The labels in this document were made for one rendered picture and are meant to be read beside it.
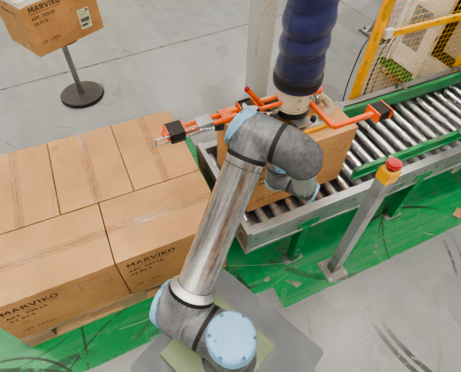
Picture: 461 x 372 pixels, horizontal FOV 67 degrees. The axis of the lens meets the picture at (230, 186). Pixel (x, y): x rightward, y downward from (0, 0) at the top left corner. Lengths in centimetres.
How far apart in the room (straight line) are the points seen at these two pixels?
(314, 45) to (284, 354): 117
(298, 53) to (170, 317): 108
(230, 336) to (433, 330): 166
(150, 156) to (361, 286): 156
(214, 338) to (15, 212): 144
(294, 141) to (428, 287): 189
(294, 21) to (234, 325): 109
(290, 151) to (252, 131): 11
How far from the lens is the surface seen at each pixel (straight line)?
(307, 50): 149
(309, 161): 93
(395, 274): 257
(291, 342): 142
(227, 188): 94
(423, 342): 247
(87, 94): 368
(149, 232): 185
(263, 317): 143
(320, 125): 178
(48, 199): 216
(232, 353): 107
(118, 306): 229
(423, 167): 236
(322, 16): 144
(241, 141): 92
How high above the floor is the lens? 211
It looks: 52 degrees down
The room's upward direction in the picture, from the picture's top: 2 degrees clockwise
